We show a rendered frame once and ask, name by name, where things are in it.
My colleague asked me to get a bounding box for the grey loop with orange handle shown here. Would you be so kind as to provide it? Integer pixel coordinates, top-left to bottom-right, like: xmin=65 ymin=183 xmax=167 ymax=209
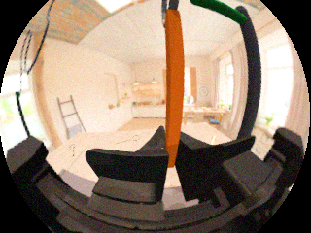
xmin=160 ymin=0 xmax=186 ymax=168

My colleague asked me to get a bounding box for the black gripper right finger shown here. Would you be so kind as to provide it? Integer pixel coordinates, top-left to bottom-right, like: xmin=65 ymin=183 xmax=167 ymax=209
xmin=175 ymin=131 xmax=257 ymax=202

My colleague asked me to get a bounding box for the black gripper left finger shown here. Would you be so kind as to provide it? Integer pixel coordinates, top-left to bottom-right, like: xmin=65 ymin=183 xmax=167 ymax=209
xmin=85 ymin=125 xmax=170 ymax=202

